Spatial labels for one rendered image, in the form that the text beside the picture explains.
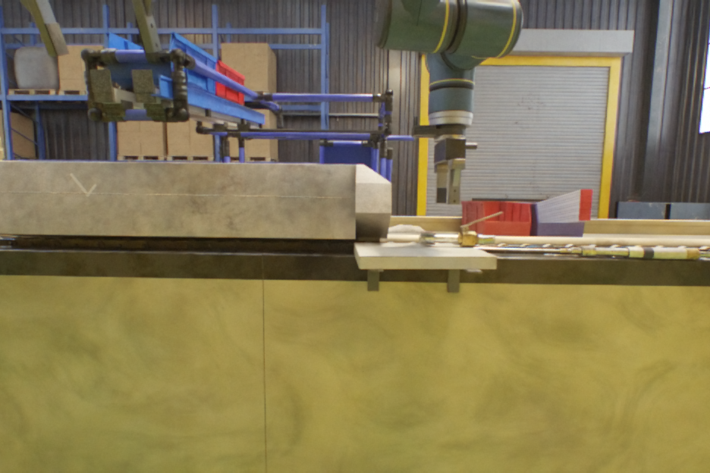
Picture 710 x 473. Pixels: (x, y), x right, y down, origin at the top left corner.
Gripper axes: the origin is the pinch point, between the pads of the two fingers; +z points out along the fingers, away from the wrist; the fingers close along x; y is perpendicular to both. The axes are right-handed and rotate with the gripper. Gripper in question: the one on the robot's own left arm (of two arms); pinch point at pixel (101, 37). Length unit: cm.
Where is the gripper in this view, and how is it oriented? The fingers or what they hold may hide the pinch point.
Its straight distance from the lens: 69.0
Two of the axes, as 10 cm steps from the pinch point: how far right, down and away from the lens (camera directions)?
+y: -0.1, -5.2, 8.6
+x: -10.0, 0.3, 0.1
